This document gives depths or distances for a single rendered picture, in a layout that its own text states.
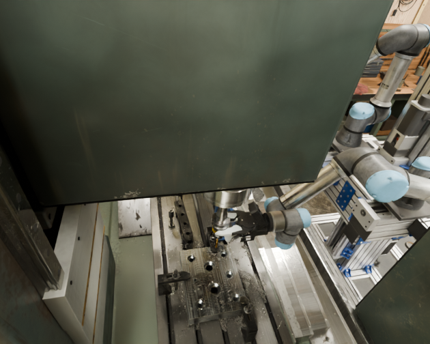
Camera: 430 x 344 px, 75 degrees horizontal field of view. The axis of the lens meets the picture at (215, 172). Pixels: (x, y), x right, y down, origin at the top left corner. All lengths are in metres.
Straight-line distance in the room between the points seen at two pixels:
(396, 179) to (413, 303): 0.45
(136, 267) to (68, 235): 0.88
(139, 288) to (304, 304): 0.84
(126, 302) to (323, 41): 1.41
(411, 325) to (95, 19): 1.30
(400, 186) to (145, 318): 1.23
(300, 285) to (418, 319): 0.55
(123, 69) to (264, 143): 0.32
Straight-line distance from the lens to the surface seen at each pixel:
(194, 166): 0.60
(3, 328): 0.63
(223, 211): 0.90
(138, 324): 1.55
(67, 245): 0.83
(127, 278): 1.66
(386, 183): 1.06
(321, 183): 1.16
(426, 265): 1.19
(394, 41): 1.68
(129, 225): 1.81
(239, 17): 0.49
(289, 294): 1.55
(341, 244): 2.17
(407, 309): 1.31
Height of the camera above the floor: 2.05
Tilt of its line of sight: 40 degrees down
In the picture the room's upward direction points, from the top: 6 degrees clockwise
